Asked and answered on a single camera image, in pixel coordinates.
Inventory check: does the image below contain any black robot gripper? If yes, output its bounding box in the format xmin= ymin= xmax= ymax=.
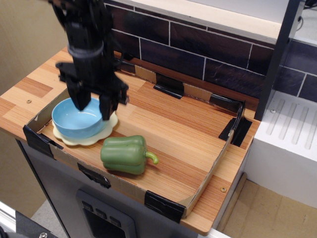
xmin=56 ymin=44 xmax=129 ymax=120

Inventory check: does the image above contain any light blue bowl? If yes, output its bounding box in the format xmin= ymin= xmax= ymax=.
xmin=52 ymin=98 xmax=107 ymax=139

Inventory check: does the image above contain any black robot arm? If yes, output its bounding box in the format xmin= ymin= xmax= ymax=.
xmin=48 ymin=0 xmax=129 ymax=120

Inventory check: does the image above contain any pale yellow scalloped plate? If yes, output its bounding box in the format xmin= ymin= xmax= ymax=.
xmin=52 ymin=111 xmax=118 ymax=146

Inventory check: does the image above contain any green toy bell pepper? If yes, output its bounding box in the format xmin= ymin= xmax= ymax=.
xmin=101 ymin=135 xmax=159 ymax=175

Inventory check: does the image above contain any grey toy oven panel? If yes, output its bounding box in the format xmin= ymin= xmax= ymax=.
xmin=76 ymin=190 xmax=137 ymax=238

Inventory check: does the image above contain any cardboard fence with black tape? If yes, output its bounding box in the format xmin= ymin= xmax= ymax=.
xmin=28 ymin=50 xmax=260 ymax=233

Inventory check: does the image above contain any white toy sink drainboard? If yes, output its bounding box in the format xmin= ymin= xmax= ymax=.
xmin=244 ymin=91 xmax=317 ymax=207

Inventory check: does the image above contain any black device with cable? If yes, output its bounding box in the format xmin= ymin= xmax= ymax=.
xmin=0 ymin=211 xmax=58 ymax=238

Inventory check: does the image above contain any black vertical post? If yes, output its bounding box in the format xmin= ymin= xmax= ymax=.
xmin=254 ymin=0 xmax=305 ymax=121

